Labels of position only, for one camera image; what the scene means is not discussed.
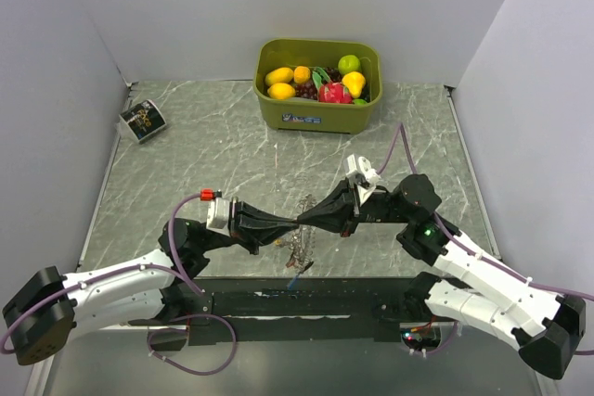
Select dark red grapes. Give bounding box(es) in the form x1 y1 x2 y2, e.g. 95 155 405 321
292 67 342 101

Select yellow pear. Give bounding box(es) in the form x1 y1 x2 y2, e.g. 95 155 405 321
342 71 367 99

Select green apple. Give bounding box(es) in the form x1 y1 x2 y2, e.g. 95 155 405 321
338 55 361 76

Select black printed can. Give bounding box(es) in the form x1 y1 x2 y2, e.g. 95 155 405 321
117 100 168 145

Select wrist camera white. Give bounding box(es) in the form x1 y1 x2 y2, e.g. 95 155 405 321
200 189 231 236
344 154 381 190

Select orange fruit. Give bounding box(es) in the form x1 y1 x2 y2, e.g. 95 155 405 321
293 66 311 85

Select olive green plastic bin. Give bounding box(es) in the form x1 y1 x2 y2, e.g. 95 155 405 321
253 38 382 134

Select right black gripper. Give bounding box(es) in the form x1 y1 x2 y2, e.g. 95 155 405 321
297 177 412 237

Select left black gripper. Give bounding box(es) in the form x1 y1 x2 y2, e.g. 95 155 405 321
196 196 299 255

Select yellow mango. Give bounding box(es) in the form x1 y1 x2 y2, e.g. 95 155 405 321
265 67 294 86
267 83 296 100

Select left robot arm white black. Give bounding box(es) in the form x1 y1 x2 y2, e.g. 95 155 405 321
1 198 299 365

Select yellow mango lower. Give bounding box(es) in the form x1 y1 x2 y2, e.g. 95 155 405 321
267 83 296 100

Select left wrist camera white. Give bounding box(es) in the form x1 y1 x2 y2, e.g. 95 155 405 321
200 189 231 236

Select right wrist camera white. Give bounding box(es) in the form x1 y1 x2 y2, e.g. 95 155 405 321
344 154 381 190

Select pink dragon fruit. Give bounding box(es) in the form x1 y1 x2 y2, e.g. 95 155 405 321
317 83 353 104

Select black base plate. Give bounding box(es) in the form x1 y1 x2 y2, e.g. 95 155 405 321
127 276 465 346

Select yellow mango upper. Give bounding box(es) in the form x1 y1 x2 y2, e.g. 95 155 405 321
265 67 294 86

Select metal keyring disc with rings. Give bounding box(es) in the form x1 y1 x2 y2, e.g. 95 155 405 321
276 194 321 273

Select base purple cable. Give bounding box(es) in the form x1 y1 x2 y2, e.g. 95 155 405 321
147 312 238 375

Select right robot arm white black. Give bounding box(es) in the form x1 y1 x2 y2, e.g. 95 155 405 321
297 174 586 380

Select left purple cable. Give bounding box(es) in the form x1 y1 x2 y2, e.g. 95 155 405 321
0 194 208 354

